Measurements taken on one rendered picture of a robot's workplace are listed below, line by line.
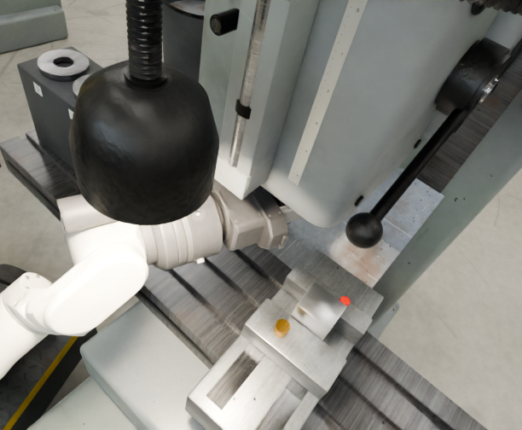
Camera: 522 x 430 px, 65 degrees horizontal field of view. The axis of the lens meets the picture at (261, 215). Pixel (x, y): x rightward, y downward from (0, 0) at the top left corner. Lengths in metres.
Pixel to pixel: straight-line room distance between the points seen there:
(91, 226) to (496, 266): 2.35
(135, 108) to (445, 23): 0.19
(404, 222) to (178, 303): 0.48
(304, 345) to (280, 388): 0.07
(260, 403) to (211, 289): 0.24
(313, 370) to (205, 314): 0.23
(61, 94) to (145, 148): 0.67
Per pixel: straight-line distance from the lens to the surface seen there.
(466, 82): 0.40
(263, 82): 0.31
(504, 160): 0.82
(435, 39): 0.30
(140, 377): 0.80
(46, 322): 0.45
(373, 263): 0.92
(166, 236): 0.44
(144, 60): 0.19
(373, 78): 0.30
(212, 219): 0.46
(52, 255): 2.00
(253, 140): 0.34
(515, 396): 2.23
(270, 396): 0.65
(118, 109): 0.19
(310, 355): 0.64
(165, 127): 0.18
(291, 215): 0.52
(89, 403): 0.92
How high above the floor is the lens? 1.62
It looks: 49 degrees down
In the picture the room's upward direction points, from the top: 17 degrees clockwise
